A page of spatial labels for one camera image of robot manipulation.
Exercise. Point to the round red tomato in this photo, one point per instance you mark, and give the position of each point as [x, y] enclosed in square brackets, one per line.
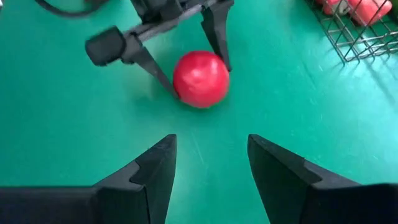
[200, 79]

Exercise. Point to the small red vegetable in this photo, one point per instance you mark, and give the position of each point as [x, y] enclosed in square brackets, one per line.
[329, 6]

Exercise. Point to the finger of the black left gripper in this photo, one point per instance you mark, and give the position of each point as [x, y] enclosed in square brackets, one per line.
[146, 59]
[217, 28]

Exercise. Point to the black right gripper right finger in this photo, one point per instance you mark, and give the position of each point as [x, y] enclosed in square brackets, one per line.
[286, 193]

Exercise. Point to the red bell pepper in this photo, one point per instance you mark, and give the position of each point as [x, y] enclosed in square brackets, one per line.
[368, 11]

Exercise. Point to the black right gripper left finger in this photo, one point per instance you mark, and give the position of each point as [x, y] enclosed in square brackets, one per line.
[146, 193]

